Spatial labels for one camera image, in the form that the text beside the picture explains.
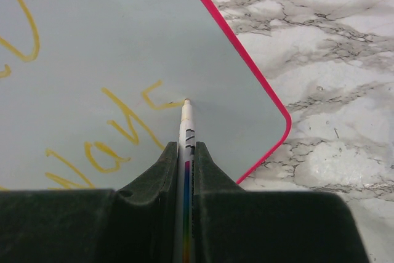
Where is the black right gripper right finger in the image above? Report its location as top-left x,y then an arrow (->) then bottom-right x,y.
194,142 -> 368,262

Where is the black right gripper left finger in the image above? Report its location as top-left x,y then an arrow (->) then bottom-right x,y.
1,142 -> 178,262

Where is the white marker pen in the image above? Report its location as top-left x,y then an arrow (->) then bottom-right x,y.
172,99 -> 195,262

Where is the pink framed whiteboard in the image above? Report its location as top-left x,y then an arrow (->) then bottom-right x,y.
1,0 -> 291,190

